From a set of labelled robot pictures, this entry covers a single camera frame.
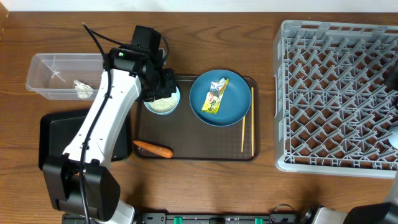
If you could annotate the clear plastic waste bin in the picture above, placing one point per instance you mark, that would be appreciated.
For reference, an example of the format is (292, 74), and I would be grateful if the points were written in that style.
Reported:
(52, 75)

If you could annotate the light blue cup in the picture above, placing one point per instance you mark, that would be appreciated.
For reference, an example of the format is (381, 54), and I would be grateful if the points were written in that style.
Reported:
(393, 136)

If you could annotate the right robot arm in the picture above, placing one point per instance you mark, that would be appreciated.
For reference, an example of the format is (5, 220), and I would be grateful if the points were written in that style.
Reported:
(385, 212)

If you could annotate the light blue rice bowl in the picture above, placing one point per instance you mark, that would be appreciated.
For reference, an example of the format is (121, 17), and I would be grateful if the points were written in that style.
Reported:
(164, 106)

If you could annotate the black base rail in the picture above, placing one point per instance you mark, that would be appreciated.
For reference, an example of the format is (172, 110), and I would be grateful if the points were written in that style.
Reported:
(283, 214)

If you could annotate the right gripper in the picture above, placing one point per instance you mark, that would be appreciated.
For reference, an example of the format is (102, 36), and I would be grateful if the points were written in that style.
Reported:
(392, 81)

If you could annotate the brown serving tray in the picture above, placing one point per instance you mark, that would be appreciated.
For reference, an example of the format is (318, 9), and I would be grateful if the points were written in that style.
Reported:
(192, 139)

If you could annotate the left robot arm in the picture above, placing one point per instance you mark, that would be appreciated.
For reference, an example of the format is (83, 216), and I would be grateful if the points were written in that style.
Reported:
(79, 180)

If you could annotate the white paper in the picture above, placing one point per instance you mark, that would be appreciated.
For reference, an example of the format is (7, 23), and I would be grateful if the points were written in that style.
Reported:
(83, 91)

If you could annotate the dark blue plate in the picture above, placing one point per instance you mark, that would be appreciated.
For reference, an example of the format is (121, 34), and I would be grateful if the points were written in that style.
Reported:
(235, 103)

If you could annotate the yellow snack wrapper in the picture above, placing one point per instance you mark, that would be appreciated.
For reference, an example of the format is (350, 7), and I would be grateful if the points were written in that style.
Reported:
(214, 96)

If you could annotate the right wooden chopstick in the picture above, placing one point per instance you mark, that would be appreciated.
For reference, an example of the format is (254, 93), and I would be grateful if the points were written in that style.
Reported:
(252, 122)

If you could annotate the grey dishwasher rack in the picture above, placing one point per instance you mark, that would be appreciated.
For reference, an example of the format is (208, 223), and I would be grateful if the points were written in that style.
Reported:
(333, 110)

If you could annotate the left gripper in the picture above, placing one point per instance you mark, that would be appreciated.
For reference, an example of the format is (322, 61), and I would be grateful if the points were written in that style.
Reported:
(170, 88)

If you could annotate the orange carrot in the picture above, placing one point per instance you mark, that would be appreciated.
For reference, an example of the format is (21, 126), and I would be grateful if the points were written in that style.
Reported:
(155, 149)

